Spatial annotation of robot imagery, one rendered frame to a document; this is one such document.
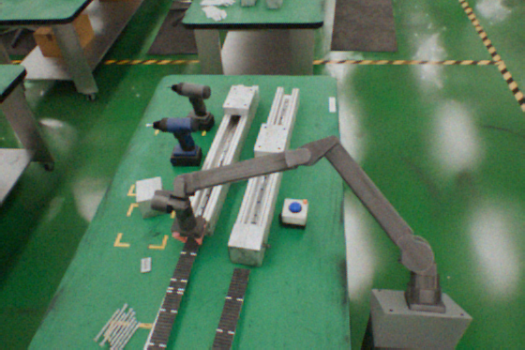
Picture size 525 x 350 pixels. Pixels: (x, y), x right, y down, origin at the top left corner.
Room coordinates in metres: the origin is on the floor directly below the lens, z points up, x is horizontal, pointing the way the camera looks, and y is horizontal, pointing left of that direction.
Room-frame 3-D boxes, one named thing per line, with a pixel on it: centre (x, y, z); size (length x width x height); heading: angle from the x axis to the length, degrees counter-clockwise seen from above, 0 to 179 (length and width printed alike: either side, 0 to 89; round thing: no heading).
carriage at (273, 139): (1.23, -0.07, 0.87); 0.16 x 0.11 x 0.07; 164
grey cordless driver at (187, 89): (1.52, 0.27, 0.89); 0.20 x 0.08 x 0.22; 67
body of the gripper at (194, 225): (0.85, 0.24, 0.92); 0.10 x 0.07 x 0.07; 76
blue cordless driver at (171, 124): (1.28, 0.31, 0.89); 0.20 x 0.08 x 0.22; 82
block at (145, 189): (1.05, 0.38, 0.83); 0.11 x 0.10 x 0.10; 99
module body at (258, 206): (1.23, -0.07, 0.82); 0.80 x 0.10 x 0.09; 164
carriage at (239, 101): (1.52, 0.05, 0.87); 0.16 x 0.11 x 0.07; 164
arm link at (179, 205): (0.86, 0.24, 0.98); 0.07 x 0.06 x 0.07; 68
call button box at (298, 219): (0.93, -0.11, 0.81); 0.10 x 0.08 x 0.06; 74
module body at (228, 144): (1.28, 0.11, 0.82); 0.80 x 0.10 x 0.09; 164
